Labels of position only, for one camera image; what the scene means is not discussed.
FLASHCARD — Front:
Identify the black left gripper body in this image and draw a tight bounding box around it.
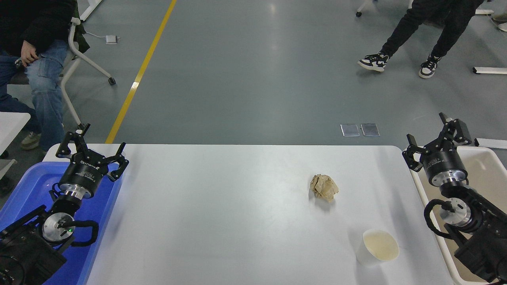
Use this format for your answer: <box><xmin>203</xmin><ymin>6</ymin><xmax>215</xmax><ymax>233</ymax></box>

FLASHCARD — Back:
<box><xmin>59</xmin><ymin>150</ymin><xmax>108</xmax><ymax>195</ymax></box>

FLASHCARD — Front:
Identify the white paper cup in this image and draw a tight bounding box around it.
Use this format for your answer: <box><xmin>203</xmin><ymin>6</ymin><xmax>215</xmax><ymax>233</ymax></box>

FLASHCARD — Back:
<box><xmin>355</xmin><ymin>229</ymin><xmax>400</xmax><ymax>267</ymax></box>

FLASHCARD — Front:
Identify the tan paper ball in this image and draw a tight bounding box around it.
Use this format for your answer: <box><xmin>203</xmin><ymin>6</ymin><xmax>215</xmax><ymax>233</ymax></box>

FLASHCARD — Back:
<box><xmin>310</xmin><ymin>174</ymin><xmax>339</xmax><ymax>203</ymax></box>

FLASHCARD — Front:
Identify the white frame chair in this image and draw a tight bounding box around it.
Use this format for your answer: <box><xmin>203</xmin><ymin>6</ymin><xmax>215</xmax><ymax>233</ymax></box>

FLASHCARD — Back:
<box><xmin>9</xmin><ymin>12</ymin><xmax>116</xmax><ymax>133</ymax></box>

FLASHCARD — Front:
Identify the person with pale shoes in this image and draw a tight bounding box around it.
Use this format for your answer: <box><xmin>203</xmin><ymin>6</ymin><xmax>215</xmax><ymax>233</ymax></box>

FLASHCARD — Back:
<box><xmin>491</xmin><ymin>11</ymin><xmax>507</xmax><ymax>32</ymax></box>

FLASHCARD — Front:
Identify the large pale plastic bin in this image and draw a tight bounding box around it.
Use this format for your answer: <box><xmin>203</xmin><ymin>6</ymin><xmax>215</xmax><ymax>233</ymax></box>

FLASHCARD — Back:
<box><xmin>403</xmin><ymin>146</ymin><xmax>507</xmax><ymax>285</ymax></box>

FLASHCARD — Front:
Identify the seated person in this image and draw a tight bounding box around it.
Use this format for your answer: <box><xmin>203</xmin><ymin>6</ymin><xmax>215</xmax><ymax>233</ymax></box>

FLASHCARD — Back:
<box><xmin>0</xmin><ymin>0</ymin><xmax>78</xmax><ymax>152</ymax></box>

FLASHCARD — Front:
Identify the seated person's hand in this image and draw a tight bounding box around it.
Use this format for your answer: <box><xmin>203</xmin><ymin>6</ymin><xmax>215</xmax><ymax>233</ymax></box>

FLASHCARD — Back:
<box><xmin>21</xmin><ymin>41</ymin><xmax>39</xmax><ymax>67</ymax></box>

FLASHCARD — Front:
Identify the white table leg frame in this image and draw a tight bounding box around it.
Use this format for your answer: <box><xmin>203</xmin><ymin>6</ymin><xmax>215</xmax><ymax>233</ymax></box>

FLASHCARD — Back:
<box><xmin>79</xmin><ymin>0</ymin><xmax>103</xmax><ymax>22</ymax></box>

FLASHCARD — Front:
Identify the standing person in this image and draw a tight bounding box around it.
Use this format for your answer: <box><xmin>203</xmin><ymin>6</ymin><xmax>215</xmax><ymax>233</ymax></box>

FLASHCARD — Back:
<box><xmin>358</xmin><ymin>0</ymin><xmax>484</xmax><ymax>79</ymax></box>

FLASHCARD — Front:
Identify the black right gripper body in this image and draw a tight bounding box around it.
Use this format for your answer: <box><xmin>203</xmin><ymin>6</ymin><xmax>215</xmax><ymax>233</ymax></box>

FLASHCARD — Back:
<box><xmin>421</xmin><ymin>147</ymin><xmax>467</xmax><ymax>179</ymax></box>

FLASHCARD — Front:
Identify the blue plastic tray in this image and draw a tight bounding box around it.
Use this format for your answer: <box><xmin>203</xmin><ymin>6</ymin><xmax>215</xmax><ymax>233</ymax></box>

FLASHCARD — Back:
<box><xmin>0</xmin><ymin>161</ymin><xmax>124</xmax><ymax>285</ymax></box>

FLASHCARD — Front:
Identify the small white side table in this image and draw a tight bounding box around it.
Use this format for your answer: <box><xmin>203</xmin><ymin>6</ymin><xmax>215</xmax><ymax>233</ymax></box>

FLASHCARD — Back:
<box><xmin>0</xmin><ymin>112</ymin><xmax>31</xmax><ymax>156</ymax></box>

